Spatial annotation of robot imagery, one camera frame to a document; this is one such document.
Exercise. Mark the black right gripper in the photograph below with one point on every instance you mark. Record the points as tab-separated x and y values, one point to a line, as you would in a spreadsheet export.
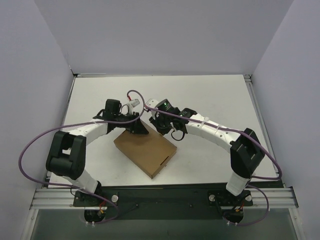
160	120

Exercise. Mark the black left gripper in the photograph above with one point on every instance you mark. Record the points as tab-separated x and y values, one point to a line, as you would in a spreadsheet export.
135	124

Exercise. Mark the brown cardboard express box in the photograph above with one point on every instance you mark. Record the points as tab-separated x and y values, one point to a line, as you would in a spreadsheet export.
150	152

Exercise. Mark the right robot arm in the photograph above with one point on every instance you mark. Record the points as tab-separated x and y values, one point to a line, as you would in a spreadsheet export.
245	155

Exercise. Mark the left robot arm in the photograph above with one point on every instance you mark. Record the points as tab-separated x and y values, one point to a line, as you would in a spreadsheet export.
67	154

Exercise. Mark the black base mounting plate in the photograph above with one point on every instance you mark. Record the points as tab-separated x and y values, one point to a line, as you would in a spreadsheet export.
160	211

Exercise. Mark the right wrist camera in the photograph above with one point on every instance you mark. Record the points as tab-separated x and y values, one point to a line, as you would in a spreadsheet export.
152	103

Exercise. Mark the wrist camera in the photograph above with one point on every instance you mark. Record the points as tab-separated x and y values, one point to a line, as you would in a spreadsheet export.
152	103
134	103

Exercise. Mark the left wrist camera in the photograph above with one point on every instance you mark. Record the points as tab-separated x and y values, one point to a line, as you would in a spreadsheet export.
134	103

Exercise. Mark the aluminium table edge rail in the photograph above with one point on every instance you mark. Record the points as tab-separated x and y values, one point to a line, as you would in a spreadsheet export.
249	84

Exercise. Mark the aluminium front frame rail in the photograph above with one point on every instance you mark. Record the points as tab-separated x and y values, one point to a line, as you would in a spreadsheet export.
55	198

